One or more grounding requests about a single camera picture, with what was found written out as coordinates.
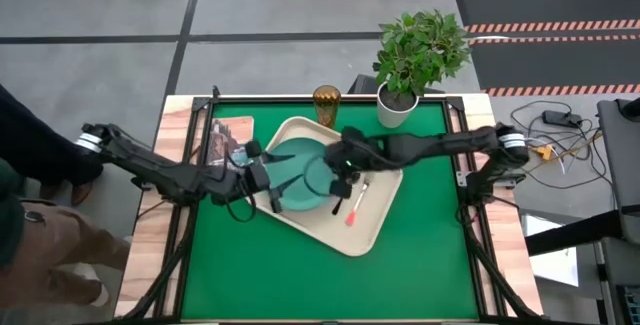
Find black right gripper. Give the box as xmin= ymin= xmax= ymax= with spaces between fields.
xmin=323 ymin=125 xmax=389 ymax=199

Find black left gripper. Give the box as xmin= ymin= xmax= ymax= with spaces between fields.
xmin=242 ymin=139 xmax=304 ymax=215

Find teal round plate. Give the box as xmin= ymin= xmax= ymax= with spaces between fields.
xmin=264 ymin=137 xmax=337 ymax=212

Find silver fork with red handle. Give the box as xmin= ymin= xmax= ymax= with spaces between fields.
xmin=344 ymin=172 xmax=375 ymax=228

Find amber textured glass cup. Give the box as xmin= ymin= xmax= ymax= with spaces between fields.
xmin=312 ymin=84 xmax=342 ymax=129

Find beige plastic tray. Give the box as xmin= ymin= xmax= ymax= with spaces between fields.
xmin=248 ymin=115 xmax=404 ymax=258

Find illustrated book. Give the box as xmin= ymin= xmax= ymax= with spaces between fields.
xmin=205 ymin=115 xmax=255 ymax=166

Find green table mat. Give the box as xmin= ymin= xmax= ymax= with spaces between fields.
xmin=180 ymin=100 xmax=480 ymax=321

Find green plant in white pot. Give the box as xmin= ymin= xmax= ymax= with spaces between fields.
xmin=371 ymin=9 xmax=472 ymax=130

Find black power adapter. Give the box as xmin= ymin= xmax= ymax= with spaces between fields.
xmin=542 ymin=109 xmax=584 ymax=129

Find black floor mat orange stripes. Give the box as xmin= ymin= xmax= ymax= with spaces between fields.
xmin=467 ymin=34 xmax=640 ymax=98
xmin=452 ymin=0 xmax=640 ymax=35

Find white sheet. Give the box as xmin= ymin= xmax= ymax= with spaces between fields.
xmin=519 ymin=213 xmax=580 ymax=287

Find black bar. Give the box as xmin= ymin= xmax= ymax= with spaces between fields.
xmin=524 ymin=209 xmax=624 ymax=257

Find grey flat panel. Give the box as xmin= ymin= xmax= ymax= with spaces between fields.
xmin=596 ymin=97 xmax=640 ymax=246

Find black aluminium table frame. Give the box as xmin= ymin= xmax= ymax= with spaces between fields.
xmin=113 ymin=84 xmax=544 ymax=325

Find black cable tangle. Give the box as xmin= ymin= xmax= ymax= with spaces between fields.
xmin=509 ymin=99 xmax=617 ymax=194

